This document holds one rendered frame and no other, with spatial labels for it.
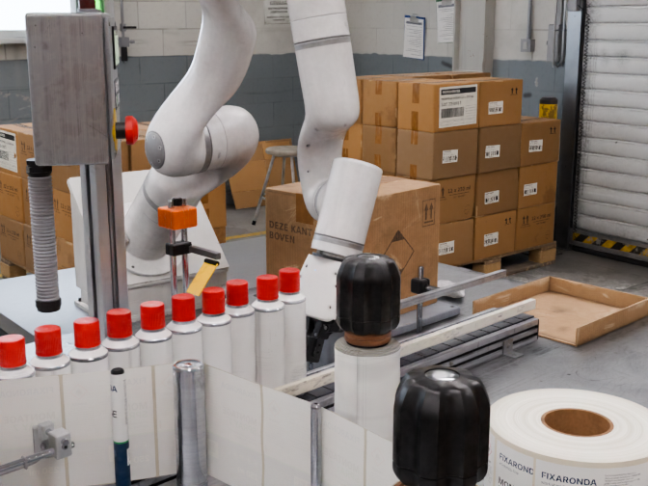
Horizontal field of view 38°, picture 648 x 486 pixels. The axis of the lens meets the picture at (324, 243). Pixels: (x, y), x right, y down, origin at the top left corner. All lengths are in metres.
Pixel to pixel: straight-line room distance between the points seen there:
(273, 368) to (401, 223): 0.62
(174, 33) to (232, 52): 5.70
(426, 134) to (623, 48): 1.56
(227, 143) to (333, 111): 0.38
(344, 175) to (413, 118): 3.55
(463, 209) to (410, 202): 3.24
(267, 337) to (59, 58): 0.52
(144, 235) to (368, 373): 0.94
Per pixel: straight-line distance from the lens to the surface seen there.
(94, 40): 1.23
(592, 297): 2.27
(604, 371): 1.84
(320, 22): 1.49
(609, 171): 6.15
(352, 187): 1.51
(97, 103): 1.24
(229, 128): 1.82
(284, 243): 1.99
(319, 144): 1.57
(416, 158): 5.06
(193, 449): 1.16
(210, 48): 1.70
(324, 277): 1.51
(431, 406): 0.77
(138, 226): 2.02
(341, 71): 1.49
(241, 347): 1.42
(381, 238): 1.94
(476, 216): 5.33
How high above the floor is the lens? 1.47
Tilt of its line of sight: 13 degrees down
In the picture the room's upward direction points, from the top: straight up
